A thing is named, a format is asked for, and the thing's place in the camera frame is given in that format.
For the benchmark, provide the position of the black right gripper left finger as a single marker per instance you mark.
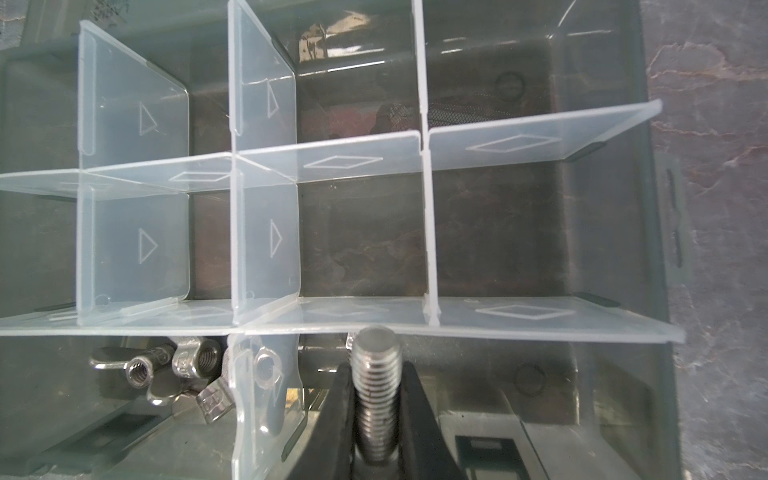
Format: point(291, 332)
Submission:
point(329, 451)

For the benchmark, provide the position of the green transparent compartment organizer box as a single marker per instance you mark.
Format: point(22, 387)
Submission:
point(476, 176)

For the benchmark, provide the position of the silver wing nut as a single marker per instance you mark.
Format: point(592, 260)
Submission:
point(195, 362)
point(138, 365)
point(198, 404)

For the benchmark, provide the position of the silver hex bolt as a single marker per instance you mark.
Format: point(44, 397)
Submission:
point(376, 363)

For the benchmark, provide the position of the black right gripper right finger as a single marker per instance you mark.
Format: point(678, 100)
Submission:
point(423, 452)

